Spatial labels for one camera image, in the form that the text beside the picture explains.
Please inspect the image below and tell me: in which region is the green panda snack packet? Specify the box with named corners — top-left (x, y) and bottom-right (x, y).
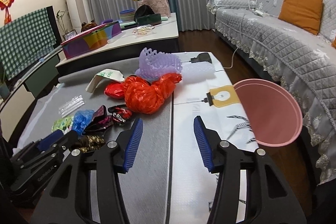
top-left (52, 116), bottom-right (74, 134)

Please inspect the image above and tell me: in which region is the black pink printed box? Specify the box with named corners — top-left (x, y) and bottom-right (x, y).
top-left (83, 105), bottom-right (113, 136)

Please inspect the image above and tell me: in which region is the blue plastic bag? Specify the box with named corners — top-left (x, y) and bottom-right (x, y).
top-left (71, 110), bottom-right (95, 136)

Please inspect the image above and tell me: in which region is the red plastic bag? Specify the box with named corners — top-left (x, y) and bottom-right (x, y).
top-left (123, 73), bottom-right (182, 114)

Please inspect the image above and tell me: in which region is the white paper bag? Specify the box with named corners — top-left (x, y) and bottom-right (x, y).
top-left (85, 69), bottom-right (125, 93)

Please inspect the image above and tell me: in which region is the bubble wrap sheet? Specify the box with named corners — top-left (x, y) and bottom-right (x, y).
top-left (182, 61), bottom-right (216, 83)

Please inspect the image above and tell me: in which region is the purple foam net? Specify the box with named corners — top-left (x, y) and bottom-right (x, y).
top-left (135, 48), bottom-right (182, 81)

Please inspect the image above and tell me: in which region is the leopard print wrapper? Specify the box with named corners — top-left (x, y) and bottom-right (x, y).
top-left (73, 135), bottom-right (106, 153)

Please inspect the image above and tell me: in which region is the grey table mat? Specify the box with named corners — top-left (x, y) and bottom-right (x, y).
top-left (16, 58), bottom-right (171, 223)

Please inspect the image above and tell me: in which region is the black red snack wrapper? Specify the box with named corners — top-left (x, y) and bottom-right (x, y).
top-left (107, 104), bottom-right (133, 126)

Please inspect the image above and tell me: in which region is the pink plastic bin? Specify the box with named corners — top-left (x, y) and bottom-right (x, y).
top-left (234, 79), bottom-right (303, 148)

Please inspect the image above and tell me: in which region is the white printed tablecloth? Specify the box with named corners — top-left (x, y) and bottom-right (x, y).
top-left (169, 55), bottom-right (258, 223)

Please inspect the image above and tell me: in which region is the small red wrapper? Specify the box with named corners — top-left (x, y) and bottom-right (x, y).
top-left (104, 82), bottom-right (125, 100)

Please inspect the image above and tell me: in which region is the green checkered cloth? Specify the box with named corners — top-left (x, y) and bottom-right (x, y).
top-left (1, 7), bottom-right (56, 80)

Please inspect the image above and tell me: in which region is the colourful storage box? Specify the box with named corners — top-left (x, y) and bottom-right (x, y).
top-left (61, 22), bottom-right (122, 59)

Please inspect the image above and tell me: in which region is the grey quilted sofa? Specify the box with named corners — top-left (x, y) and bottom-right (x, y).
top-left (207, 0), bottom-right (335, 183)

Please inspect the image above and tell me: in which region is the white coffee table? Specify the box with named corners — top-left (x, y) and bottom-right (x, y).
top-left (56, 13), bottom-right (179, 76)

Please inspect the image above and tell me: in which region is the clear glass ashtray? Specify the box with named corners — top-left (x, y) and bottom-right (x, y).
top-left (133, 24), bottom-right (155, 37)

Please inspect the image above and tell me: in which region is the dark green tray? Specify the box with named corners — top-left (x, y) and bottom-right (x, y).
top-left (136, 14), bottom-right (162, 26)

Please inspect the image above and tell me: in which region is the pink woven basket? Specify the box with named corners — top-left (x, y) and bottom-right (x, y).
top-left (138, 0), bottom-right (171, 18)

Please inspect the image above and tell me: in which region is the orange cushion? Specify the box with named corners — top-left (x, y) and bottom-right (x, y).
top-left (278, 0), bottom-right (323, 35)

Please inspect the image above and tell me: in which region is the white power cable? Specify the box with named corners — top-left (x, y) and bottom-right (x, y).
top-left (223, 0), bottom-right (263, 70)

